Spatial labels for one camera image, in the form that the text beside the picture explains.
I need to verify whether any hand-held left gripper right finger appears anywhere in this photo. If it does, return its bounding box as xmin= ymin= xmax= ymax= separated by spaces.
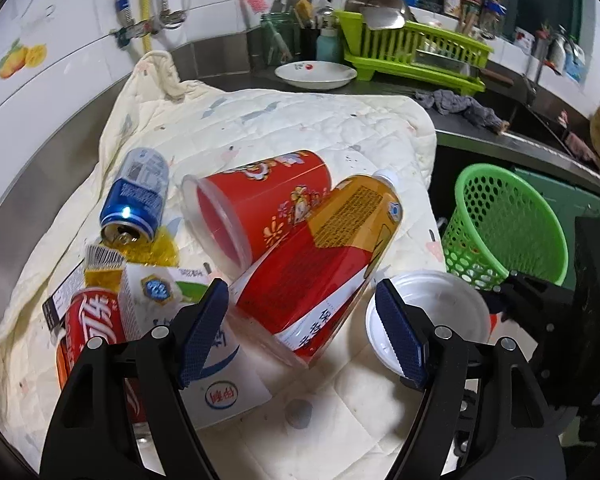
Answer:
xmin=374 ymin=277 xmax=566 ymax=480

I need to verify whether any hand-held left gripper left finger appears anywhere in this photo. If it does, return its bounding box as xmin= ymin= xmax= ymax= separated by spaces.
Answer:
xmin=40 ymin=277 xmax=230 ymax=480

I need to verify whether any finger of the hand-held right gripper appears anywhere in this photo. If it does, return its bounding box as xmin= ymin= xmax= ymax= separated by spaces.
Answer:
xmin=487 ymin=271 xmax=577 ymax=343

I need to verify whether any white plastic cup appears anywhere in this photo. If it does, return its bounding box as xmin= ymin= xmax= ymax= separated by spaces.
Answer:
xmin=365 ymin=270 xmax=492 ymax=376

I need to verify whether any white milk carton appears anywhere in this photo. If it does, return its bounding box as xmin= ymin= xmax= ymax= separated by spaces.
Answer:
xmin=117 ymin=265 xmax=273 ymax=431

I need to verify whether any yellow cellophane wrapper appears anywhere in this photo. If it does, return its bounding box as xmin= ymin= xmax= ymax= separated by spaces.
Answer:
xmin=85 ymin=227 xmax=181 ymax=286

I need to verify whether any red and gold bottle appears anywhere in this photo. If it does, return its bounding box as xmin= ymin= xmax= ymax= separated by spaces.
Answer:
xmin=230 ymin=170 xmax=405 ymax=368

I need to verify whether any red cola can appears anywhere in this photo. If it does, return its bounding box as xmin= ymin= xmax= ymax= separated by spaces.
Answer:
xmin=55 ymin=287 xmax=148 ymax=426

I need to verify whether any green plastic basket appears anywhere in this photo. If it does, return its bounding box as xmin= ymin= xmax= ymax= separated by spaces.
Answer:
xmin=440 ymin=164 xmax=570 ymax=291

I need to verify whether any black box with white label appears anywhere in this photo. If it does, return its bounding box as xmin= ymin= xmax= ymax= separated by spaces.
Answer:
xmin=42 ymin=244 xmax=127 ymax=333

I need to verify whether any red printed paper cup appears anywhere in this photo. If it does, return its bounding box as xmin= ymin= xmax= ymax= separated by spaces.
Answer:
xmin=181 ymin=149 xmax=333 ymax=267

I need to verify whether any blue drink can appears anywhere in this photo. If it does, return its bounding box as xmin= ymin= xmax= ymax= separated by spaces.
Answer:
xmin=99 ymin=147 xmax=171 ymax=249

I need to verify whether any green cabinet door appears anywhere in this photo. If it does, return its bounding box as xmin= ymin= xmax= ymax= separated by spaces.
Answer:
xmin=510 ymin=165 xmax=600 ymax=286

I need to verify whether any grey rag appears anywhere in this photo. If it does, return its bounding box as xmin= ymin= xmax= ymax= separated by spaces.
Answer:
xmin=412 ymin=89 xmax=503 ymax=128

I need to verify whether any cream quilted blanket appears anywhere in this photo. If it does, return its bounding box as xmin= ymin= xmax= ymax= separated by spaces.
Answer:
xmin=0 ymin=50 xmax=443 ymax=461

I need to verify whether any steel tray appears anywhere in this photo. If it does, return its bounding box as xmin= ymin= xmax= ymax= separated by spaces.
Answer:
xmin=412 ymin=49 xmax=486 ymax=79

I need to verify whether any white plate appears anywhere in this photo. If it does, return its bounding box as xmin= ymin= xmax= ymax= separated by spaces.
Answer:
xmin=274 ymin=60 xmax=358 ymax=91

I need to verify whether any blue-capped seasoning jar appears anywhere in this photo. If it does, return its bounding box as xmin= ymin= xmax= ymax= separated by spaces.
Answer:
xmin=480 ymin=0 xmax=508 ymax=36

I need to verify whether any green dish rack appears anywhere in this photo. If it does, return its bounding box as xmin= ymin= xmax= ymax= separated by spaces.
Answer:
xmin=334 ymin=7 xmax=496 ymax=96

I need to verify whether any teal bottle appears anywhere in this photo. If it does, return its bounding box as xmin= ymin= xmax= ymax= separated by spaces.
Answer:
xmin=316 ymin=27 xmax=343 ymax=63

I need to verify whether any green glass jar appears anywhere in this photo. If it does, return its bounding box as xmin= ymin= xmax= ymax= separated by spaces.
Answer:
xmin=260 ymin=12 xmax=296 ymax=68

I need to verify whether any black utensil holder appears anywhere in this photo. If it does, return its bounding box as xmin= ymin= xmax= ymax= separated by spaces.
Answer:
xmin=297 ymin=27 xmax=323 ymax=61

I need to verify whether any metal faucet fitting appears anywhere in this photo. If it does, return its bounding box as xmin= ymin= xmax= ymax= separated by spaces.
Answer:
xmin=111 ymin=10 xmax=188 ymax=47

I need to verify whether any orange fruit wall sticker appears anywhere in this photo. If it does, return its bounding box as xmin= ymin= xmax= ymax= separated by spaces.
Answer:
xmin=0 ymin=40 xmax=48 ymax=80

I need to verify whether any yellow hose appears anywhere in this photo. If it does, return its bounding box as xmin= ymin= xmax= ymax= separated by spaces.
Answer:
xmin=139 ymin=0 xmax=157 ymax=56

